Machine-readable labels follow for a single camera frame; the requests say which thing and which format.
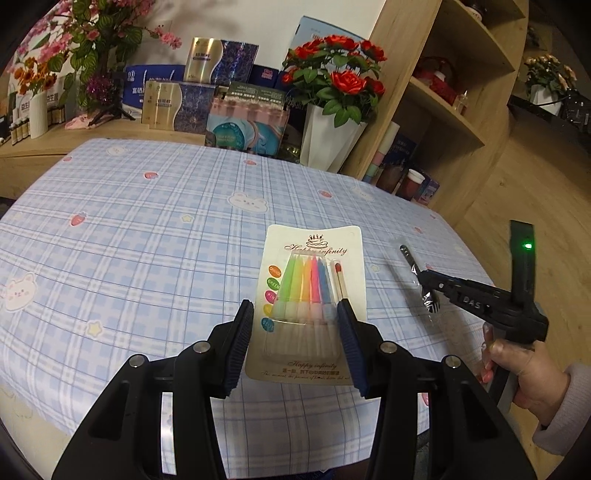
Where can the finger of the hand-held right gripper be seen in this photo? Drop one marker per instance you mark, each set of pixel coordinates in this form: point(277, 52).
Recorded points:
point(461, 285)
point(471, 303)

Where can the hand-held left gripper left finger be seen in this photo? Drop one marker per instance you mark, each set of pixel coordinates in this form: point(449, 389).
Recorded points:
point(240, 341)

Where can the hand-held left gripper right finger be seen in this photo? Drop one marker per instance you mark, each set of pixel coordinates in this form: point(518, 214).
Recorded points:
point(351, 346)

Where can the cream plastic wrapper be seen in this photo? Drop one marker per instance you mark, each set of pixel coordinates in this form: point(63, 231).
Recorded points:
point(314, 249)

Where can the person's right forearm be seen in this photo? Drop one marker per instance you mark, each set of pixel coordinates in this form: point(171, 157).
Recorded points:
point(570, 415)

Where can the person's right hand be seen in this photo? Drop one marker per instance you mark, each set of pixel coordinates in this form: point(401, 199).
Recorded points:
point(538, 383)

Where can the small purple box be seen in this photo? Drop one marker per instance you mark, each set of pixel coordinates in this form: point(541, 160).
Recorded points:
point(428, 191)

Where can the red paper cup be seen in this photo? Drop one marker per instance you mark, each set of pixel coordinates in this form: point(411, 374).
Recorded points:
point(410, 187)

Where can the wooden shelf unit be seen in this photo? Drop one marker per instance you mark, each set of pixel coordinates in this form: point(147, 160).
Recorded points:
point(480, 152)

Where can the dark blue printed box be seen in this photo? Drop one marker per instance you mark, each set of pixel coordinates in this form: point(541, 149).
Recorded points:
point(406, 150)

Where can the stack of coloured paper cups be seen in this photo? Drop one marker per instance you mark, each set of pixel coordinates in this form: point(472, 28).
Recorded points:
point(381, 157)

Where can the clear perfume bottle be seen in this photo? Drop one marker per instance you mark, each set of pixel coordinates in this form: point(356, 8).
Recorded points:
point(462, 104)

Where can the red rose plant white pot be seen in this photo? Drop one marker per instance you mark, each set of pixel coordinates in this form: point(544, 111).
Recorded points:
point(332, 138)

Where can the black counter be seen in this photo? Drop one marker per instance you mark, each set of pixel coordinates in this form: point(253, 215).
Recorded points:
point(568, 117)

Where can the red basket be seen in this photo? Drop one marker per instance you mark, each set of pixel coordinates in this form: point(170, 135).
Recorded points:
point(434, 83)

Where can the pink flower plant white pot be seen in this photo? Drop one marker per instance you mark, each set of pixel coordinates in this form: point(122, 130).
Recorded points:
point(547, 92)

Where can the pink drink can pack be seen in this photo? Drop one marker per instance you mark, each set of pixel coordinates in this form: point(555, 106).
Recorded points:
point(249, 129)

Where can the low wooden cabinet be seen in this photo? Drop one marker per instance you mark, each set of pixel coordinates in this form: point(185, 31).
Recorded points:
point(92, 138)

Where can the black mini tripod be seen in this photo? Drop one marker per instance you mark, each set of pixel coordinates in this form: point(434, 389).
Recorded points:
point(113, 108)

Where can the small dark blue box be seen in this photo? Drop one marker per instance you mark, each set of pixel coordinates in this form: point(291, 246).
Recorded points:
point(265, 76)

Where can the blue and white box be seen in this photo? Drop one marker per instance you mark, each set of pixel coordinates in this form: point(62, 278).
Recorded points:
point(152, 87)

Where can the pink flat item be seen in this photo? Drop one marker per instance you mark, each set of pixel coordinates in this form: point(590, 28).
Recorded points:
point(81, 123)

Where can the upright gold blue gift box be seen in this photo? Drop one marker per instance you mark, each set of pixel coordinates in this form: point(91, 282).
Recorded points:
point(217, 60)

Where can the large light blue box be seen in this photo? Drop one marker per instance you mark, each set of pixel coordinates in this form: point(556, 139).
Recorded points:
point(314, 30)

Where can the orange flowers white ribbed vase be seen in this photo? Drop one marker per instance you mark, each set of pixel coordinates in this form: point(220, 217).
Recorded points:
point(38, 115)

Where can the row of small brown bottles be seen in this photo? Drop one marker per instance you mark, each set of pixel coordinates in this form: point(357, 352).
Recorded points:
point(18, 131)

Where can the pink blossom flower arrangement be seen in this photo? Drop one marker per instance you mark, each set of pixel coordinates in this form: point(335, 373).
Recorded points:
point(106, 37)

